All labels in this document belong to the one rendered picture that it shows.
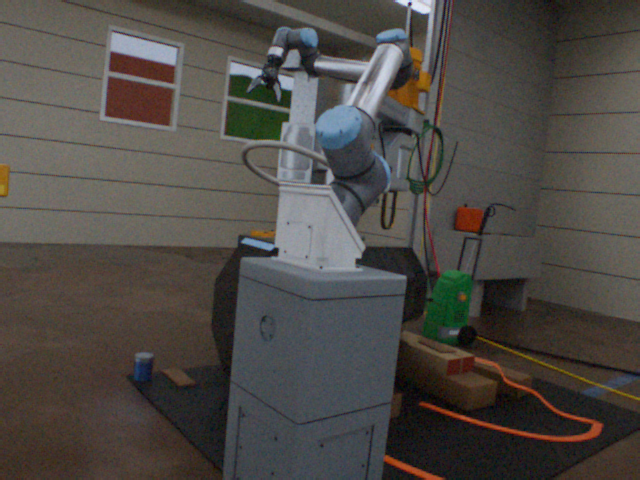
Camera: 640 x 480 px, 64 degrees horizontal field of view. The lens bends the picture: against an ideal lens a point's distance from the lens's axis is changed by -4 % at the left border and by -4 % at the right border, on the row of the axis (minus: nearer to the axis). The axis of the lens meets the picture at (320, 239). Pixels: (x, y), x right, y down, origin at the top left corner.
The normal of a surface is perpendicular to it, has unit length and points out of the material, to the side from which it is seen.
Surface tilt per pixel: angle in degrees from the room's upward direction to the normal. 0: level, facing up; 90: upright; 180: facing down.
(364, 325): 90
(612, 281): 90
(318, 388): 90
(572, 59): 90
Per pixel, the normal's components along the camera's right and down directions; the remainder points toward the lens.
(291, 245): -0.76, -0.03
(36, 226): 0.62, 0.13
